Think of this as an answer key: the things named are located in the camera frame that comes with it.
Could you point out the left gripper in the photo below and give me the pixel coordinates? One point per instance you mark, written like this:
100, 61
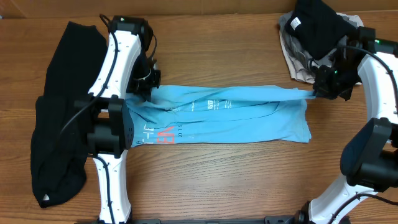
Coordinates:
146, 88

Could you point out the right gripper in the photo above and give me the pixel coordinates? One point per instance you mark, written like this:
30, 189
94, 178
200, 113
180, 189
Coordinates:
321, 89

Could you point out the light blue printed t-shirt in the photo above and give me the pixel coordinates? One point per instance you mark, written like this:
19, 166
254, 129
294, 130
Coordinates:
238, 114

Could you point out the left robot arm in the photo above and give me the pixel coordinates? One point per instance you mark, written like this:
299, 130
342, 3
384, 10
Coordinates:
103, 119

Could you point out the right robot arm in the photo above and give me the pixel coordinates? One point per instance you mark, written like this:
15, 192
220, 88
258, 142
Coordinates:
366, 169

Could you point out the beige folded garment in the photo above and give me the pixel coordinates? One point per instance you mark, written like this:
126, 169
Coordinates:
296, 57

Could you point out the grey folded garment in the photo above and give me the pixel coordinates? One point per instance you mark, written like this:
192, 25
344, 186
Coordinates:
352, 20

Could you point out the black t-shirt on left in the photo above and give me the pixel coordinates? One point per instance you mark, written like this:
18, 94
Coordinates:
57, 159

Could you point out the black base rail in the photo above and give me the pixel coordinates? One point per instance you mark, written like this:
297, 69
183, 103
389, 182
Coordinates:
266, 220

